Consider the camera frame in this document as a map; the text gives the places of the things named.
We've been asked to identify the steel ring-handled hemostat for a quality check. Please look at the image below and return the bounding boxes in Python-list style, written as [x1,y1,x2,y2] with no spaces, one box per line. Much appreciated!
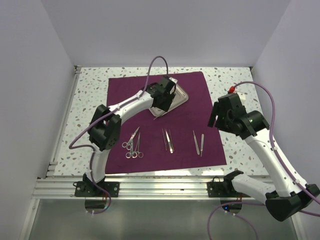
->
[132,133,144,159]

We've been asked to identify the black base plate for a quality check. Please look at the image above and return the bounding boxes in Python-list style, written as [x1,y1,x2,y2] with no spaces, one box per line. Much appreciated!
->
[72,180,120,198]
[206,176,250,198]

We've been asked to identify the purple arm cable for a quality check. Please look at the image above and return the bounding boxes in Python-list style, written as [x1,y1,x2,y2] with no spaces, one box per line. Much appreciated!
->
[69,55,170,215]
[207,80,320,240]

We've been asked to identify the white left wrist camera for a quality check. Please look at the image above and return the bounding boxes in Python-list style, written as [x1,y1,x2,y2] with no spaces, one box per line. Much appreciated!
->
[169,77,178,84]

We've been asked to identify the steel wide tweezers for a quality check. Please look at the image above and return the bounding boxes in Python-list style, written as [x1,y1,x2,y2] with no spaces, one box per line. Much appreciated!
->
[165,130,174,154]

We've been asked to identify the steel ring-handled scissors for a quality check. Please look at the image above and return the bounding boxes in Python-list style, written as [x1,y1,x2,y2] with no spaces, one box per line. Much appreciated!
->
[125,141,136,159]

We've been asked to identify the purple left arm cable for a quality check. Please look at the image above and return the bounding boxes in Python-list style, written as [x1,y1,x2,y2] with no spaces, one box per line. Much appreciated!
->
[69,55,170,215]

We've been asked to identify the steel instrument tray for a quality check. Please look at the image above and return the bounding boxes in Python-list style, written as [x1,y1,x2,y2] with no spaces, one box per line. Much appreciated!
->
[149,84,189,119]

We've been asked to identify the steel scalpel handle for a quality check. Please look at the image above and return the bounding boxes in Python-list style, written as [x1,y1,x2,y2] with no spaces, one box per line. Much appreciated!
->
[192,130,200,155]
[200,133,205,157]

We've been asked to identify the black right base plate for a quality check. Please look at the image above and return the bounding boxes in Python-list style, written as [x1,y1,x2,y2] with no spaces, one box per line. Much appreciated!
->
[206,176,250,198]

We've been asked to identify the steel forceps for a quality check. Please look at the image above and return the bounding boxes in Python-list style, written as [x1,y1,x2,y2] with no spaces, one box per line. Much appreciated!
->
[162,128,167,151]

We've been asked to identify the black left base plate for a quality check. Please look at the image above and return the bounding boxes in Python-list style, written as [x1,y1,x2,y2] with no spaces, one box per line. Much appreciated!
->
[72,180,120,198]

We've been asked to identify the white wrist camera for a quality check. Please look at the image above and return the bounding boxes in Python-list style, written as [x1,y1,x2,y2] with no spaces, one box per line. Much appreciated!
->
[236,91,246,105]
[169,77,178,84]

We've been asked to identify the purple surgical cloth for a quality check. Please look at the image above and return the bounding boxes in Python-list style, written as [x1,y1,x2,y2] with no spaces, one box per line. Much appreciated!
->
[105,71,226,174]

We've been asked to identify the aluminium front rail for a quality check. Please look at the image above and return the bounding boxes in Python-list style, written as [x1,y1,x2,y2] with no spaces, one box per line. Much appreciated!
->
[31,175,223,201]

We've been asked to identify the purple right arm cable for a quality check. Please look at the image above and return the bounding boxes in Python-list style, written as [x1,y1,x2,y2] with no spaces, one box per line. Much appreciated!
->
[207,80,320,240]

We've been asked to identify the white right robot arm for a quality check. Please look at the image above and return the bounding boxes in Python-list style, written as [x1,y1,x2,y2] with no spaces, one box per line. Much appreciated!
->
[207,93,320,222]

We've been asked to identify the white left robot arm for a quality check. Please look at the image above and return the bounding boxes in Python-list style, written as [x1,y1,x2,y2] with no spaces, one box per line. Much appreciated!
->
[82,76,178,197]

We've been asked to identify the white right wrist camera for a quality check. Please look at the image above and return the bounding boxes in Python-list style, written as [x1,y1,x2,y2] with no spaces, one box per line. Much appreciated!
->
[236,91,246,105]

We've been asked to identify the steel angled ring scissors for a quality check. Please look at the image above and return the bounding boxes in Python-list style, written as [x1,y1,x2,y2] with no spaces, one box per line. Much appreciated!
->
[121,127,140,150]

